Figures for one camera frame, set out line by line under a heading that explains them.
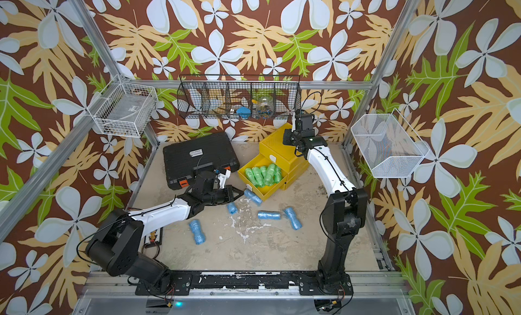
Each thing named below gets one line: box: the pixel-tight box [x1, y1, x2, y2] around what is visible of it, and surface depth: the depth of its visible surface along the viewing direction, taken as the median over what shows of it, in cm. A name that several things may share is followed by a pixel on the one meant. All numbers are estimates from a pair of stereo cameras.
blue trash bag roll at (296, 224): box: [284, 206, 303, 231], surface depth 90 cm
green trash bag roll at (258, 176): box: [251, 166, 265, 189], surface depth 96 cm
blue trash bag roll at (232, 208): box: [227, 202, 239, 215], surface depth 93 cm
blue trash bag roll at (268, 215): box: [257, 210, 282, 220], surface depth 90 cm
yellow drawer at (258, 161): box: [237, 154, 270, 201], surface depth 95 cm
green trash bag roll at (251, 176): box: [244, 167, 258, 188], surface depth 96 cm
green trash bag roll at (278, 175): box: [273, 164, 283, 184], surface depth 95 cm
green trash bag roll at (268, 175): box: [263, 163, 276, 187], surface depth 93 cm
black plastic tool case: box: [162, 131, 240, 191], surface depth 106 cm
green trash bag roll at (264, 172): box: [259, 165, 268, 180], surface depth 97 cm
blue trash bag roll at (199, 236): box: [189, 219, 207, 246], surface depth 87 cm
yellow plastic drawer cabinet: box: [259, 122, 310, 191], surface depth 91 cm
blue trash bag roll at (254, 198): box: [244, 188, 263, 207], surface depth 96 cm
